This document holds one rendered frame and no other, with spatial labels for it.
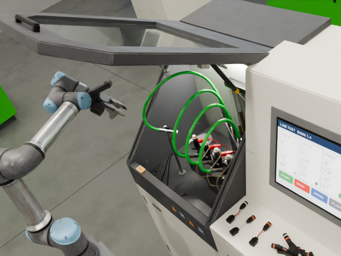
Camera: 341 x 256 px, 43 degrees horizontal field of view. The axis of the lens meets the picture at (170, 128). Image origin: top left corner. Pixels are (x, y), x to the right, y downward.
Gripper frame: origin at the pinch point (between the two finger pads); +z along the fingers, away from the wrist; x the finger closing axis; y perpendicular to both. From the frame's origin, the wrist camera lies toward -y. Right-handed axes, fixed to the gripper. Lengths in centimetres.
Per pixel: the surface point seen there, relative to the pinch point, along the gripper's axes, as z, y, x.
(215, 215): 52, 5, 38
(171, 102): 22.3, -4.2, -28.5
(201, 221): 50, 14, 35
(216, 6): 17, -58, -39
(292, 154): 55, -38, 50
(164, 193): 35.2, 22.4, 13.7
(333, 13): 145, -86, -235
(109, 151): 21, 120, -167
